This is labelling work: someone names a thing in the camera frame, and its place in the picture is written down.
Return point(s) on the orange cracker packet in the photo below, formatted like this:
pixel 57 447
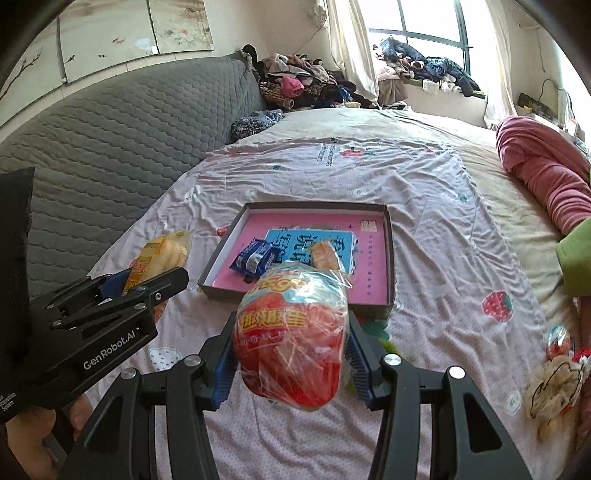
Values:
pixel 323 256

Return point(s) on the pile of mixed clothes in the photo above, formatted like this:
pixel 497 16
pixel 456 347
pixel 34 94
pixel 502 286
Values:
pixel 295 83

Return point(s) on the cream curtain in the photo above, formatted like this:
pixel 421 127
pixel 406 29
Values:
pixel 498 92
pixel 351 37

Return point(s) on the blue cookie packet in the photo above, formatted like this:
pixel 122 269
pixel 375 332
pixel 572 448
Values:
pixel 254 256

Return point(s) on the clothes on windowsill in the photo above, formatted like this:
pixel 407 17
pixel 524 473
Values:
pixel 429 69

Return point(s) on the dark patterned cloth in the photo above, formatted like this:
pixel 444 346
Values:
pixel 256 123

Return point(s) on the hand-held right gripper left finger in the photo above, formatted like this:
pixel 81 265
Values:
pixel 224 374

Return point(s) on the window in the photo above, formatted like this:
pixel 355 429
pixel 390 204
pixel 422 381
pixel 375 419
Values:
pixel 429 18

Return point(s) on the person's left hand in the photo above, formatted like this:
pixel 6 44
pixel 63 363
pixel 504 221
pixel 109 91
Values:
pixel 39 429

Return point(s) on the green hair scrunchie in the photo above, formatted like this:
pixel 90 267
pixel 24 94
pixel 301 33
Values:
pixel 390 347

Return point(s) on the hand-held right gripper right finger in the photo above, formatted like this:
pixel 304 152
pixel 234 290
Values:
pixel 362 378

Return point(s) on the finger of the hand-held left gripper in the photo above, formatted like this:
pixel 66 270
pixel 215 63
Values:
pixel 161 286
pixel 113 282

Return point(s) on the dark cardboard box pink bottom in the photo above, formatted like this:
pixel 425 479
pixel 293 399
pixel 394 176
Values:
pixel 369 258

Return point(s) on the pink printed bed sheet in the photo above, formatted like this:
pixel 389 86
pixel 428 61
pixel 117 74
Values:
pixel 438 207

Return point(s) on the red egg toy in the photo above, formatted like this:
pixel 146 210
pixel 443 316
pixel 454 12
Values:
pixel 291 341

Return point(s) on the green cloth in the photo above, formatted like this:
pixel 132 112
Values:
pixel 577 263

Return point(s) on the pink blanket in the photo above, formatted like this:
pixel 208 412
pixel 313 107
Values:
pixel 540 161

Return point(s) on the small snack packet at right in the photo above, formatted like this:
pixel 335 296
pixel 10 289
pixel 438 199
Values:
pixel 554 387

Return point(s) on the painted wall panel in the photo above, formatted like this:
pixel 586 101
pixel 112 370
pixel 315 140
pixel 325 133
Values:
pixel 180 23
pixel 106 37
pixel 27 78

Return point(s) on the yellow snack packet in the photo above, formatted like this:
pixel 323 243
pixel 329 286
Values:
pixel 166 254

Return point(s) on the grey quilted headboard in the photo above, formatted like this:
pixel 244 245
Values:
pixel 138 129

